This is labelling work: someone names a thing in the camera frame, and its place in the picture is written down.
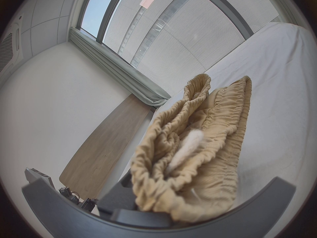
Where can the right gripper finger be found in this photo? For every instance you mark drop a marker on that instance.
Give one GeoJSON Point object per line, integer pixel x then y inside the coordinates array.
{"type": "Point", "coordinates": [118, 194]}

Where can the tan shorts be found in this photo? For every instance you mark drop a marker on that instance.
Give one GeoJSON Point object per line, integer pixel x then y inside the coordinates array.
{"type": "Point", "coordinates": [198, 152]}

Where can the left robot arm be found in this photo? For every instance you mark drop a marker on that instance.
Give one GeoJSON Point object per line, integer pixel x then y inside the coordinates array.
{"type": "Point", "coordinates": [39, 178]}

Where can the bed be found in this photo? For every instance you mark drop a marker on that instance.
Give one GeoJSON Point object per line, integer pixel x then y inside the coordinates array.
{"type": "Point", "coordinates": [272, 95]}

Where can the grey-green curtain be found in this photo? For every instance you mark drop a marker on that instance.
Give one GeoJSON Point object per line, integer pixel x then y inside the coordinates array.
{"type": "Point", "coordinates": [111, 66]}

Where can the window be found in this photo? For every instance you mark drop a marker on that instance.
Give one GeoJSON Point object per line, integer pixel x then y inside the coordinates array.
{"type": "Point", "coordinates": [185, 33]}

